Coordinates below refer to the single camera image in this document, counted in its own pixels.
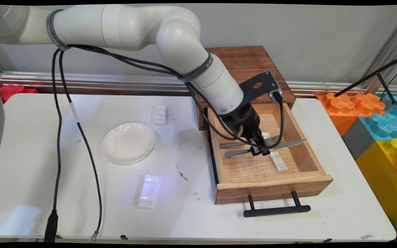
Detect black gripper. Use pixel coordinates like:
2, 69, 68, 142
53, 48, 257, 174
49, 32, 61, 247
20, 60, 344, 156
223, 103, 271, 156

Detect silver table knife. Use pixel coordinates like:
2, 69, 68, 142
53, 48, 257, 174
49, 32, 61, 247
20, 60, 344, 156
224, 138, 307, 159

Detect white ceramic cutlery rest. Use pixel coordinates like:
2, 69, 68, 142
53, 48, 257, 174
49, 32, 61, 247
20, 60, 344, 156
155, 105, 168, 126
261, 132, 275, 152
138, 174, 160, 209
269, 152, 288, 173

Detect silver metal fork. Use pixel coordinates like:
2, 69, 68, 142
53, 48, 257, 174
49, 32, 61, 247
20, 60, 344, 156
219, 134, 287, 149

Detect dark brown wooden cabinet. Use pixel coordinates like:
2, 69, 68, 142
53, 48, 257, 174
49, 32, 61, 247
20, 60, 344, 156
191, 46, 296, 131

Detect orange foam block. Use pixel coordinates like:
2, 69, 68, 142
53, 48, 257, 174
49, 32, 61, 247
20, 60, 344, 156
317, 92, 386, 136

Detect blue foam block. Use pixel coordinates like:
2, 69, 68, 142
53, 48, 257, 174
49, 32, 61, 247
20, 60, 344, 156
359, 94, 397, 142

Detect white round plate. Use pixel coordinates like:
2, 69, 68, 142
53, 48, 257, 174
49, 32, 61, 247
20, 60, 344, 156
102, 122, 156, 164

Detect black tripod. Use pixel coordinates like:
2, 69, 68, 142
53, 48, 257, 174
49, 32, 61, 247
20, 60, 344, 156
334, 52, 397, 111

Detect red foam block behind table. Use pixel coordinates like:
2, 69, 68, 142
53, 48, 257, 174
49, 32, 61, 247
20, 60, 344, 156
0, 84, 39, 104

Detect light wooden drawer black handle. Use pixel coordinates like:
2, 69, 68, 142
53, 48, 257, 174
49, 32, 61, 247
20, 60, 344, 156
205, 103, 334, 218

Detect grey wrist camera black bracket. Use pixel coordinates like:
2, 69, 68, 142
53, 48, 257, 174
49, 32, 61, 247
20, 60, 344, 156
239, 71, 283, 104

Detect black strap on arm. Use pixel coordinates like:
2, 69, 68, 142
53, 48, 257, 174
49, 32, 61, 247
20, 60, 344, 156
178, 53, 213, 84
46, 9, 71, 51

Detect aluminium rail along wall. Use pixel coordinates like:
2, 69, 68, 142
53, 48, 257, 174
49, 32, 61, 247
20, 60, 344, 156
0, 71, 397, 99

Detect black cable thick plug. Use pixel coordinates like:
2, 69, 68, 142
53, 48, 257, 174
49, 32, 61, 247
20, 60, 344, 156
43, 44, 254, 243

